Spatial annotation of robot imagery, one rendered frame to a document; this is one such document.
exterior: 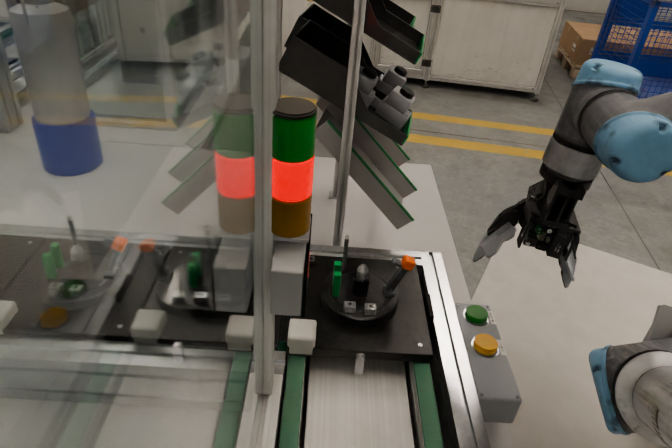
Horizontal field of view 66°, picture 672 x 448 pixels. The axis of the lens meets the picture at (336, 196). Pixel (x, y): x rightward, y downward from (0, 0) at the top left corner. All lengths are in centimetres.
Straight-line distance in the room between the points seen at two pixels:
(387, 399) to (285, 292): 34
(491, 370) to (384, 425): 20
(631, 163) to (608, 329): 67
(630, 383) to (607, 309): 52
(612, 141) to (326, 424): 56
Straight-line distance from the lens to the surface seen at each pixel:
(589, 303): 130
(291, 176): 56
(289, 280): 60
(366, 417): 87
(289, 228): 60
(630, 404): 80
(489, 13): 481
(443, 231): 137
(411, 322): 94
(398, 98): 104
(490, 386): 90
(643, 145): 63
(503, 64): 495
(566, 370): 112
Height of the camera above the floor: 163
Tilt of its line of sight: 32 degrees down
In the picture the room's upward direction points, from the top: 5 degrees clockwise
